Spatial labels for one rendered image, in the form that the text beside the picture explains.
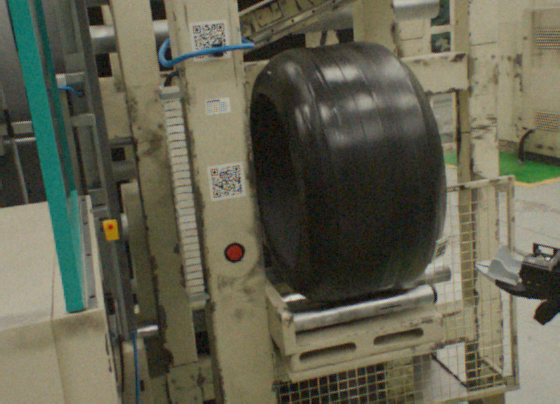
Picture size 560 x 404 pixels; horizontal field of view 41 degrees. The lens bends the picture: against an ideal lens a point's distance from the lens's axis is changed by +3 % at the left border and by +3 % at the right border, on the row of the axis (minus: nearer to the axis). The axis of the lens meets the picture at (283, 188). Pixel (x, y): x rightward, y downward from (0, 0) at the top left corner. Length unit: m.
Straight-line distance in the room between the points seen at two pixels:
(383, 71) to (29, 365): 0.94
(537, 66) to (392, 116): 5.04
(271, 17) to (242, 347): 0.83
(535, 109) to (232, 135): 5.15
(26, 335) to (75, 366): 0.06
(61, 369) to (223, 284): 0.77
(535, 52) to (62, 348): 5.83
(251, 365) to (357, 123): 0.61
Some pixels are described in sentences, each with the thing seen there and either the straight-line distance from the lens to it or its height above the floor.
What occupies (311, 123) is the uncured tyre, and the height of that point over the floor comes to 1.34.
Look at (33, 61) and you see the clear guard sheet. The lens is 0.81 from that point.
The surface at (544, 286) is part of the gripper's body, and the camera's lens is 1.51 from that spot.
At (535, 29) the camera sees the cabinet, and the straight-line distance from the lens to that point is 6.47.
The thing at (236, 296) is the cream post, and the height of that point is 0.96.
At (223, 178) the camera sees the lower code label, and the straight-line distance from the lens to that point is 1.55.
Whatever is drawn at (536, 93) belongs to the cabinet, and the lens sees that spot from 6.51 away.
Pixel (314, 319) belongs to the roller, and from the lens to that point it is 1.62.
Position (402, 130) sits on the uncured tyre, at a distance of 1.47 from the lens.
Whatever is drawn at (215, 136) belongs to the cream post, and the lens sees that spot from 1.53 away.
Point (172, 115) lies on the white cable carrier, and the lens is 1.52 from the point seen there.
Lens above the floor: 1.59
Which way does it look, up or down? 15 degrees down
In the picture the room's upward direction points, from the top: 5 degrees counter-clockwise
